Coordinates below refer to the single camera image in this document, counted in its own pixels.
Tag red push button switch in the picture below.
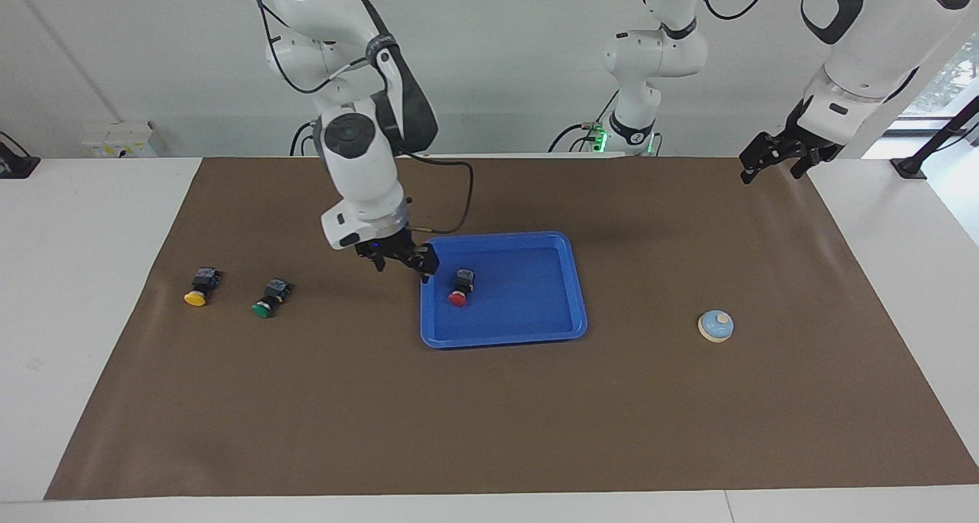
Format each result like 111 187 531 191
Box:
447 268 476 307

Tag green push button switch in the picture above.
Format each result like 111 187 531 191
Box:
251 278 292 319

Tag light blue desk bell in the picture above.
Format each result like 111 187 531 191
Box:
698 309 735 343

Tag yellow push button switch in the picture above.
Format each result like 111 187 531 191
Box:
184 267 223 307

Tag blue plastic tray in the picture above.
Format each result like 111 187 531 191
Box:
419 231 588 349

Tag black stand with foot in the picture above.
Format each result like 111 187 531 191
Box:
890 95 979 180

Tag brown table mat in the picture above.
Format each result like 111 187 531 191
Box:
44 156 979 501

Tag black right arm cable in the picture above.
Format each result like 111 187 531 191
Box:
256 0 474 236

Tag black right base cable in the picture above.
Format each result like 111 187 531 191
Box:
289 122 319 157

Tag black base cable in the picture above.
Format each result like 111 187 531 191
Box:
289 122 319 157
548 87 622 154

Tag black left base cable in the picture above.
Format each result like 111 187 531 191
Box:
548 87 622 154

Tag black clamp mount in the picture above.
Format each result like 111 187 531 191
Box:
0 131 41 180

